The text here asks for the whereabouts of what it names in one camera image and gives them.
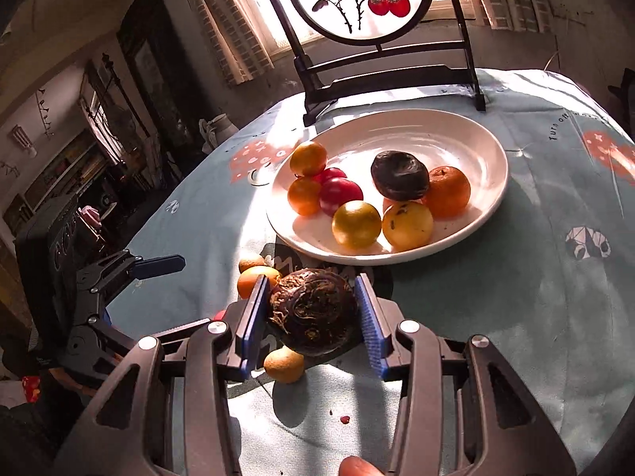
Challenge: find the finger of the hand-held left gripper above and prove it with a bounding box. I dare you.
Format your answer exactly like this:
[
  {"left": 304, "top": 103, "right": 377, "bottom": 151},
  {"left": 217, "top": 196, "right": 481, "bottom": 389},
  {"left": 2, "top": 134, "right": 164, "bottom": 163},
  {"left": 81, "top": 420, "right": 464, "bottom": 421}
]
[
  {"left": 64, "top": 302, "right": 135, "bottom": 388},
  {"left": 77, "top": 251, "right": 186, "bottom": 298}
]

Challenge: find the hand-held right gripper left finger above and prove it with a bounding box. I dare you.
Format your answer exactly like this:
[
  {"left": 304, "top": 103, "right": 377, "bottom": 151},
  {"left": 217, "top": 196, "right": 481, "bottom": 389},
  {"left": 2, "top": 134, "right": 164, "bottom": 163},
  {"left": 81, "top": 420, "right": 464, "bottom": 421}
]
[{"left": 54, "top": 274, "right": 271, "bottom": 476}]

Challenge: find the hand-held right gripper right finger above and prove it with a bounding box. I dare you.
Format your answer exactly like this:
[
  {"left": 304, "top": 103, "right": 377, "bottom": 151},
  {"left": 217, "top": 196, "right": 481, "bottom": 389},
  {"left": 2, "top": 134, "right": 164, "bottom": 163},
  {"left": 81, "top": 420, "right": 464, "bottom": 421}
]
[{"left": 354, "top": 273, "right": 579, "bottom": 476}]

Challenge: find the brown wrinkled fruit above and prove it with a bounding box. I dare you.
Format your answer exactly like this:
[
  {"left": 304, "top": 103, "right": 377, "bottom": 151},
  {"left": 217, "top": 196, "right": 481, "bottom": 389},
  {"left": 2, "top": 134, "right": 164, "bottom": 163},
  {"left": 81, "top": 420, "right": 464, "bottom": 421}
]
[{"left": 268, "top": 268, "right": 359, "bottom": 357}]

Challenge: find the yellow orange citrus fruit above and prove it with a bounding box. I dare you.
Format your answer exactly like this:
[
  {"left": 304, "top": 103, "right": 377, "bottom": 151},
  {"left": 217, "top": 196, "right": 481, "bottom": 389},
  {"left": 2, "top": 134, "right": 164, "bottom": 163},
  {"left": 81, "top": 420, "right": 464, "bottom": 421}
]
[
  {"left": 331, "top": 200, "right": 383, "bottom": 251},
  {"left": 237, "top": 266, "right": 283, "bottom": 301}
]

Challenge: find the yellow fruit with calyx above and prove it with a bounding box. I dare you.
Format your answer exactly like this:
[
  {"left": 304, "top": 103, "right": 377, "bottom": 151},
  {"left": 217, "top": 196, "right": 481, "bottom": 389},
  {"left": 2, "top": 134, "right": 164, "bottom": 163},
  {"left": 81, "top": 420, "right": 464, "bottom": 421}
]
[{"left": 382, "top": 200, "right": 434, "bottom": 252}]

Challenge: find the small orange citrus fruit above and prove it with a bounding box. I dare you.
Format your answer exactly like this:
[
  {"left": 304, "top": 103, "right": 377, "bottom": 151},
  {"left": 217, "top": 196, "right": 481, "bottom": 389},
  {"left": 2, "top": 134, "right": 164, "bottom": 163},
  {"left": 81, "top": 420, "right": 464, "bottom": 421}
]
[{"left": 288, "top": 177, "right": 323, "bottom": 216}]

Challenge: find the red apple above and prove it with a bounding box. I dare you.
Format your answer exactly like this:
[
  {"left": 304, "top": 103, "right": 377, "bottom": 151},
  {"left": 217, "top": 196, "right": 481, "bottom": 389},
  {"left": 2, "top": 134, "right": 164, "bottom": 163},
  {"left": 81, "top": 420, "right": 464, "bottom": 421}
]
[{"left": 319, "top": 178, "right": 364, "bottom": 217}]

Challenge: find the large tangerine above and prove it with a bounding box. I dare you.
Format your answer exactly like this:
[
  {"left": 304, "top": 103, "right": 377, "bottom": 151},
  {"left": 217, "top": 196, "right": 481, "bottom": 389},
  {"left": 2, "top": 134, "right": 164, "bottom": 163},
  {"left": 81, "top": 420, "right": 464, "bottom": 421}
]
[{"left": 421, "top": 165, "right": 471, "bottom": 220}]

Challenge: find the dark purple passion fruit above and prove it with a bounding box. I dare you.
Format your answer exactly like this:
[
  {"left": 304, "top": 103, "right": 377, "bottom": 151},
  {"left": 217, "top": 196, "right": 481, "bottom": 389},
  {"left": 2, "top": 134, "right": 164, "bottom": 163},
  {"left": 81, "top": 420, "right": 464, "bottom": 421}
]
[{"left": 370, "top": 150, "right": 430, "bottom": 202}]

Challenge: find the small red tomato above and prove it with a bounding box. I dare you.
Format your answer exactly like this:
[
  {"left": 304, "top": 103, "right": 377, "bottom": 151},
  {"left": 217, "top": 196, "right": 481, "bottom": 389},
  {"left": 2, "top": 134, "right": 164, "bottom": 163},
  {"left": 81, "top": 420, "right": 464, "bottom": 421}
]
[{"left": 312, "top": 167, "right": 348, "bottom": 185}]

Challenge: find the white oval plate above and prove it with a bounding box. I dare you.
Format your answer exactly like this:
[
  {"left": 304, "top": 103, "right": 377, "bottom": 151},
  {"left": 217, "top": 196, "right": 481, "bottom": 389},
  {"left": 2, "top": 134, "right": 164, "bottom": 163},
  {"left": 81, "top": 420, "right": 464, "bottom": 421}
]
[{"left": 266, "top": 107, "right": 509, "bottom": 266}]

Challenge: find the person's right hand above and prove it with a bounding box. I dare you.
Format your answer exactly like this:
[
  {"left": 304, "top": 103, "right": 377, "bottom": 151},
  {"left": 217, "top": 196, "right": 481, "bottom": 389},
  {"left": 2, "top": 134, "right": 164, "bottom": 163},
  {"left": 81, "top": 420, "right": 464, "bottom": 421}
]
[{"left": 339, "top": 455, "right": 383, "bottom": 476}]

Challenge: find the small yellow kumquat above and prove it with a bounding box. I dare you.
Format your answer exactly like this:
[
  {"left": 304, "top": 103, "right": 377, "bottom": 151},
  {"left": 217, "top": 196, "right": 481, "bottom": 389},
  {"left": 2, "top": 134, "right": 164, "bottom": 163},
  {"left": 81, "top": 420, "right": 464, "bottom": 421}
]
[{"left": 263, "top": 346, "right": 305, "bottom": 384}]

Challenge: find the wooden bookshelf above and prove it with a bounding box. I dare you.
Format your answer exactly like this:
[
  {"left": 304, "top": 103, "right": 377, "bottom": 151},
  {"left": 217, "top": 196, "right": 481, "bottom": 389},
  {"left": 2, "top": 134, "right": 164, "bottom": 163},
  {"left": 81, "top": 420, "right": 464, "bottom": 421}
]
[{"left": 0, "top": 129, "right": 107, "bottom": 239}]

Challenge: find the white jug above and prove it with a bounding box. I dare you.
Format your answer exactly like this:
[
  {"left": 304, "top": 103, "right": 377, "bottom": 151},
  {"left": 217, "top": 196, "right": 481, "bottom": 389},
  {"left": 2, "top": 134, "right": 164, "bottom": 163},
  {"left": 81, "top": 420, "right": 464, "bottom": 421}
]
[{"left": 198, "top": 113, "right": 239, "bottom": 152}]

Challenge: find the dark wooden cabinet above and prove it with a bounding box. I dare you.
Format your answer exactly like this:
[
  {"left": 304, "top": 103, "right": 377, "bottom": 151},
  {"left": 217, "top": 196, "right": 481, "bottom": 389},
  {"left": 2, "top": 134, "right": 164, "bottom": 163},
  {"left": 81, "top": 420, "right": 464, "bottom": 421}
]
[{"left": 116, "top": 0, "right": 199, "bottom": 159}]

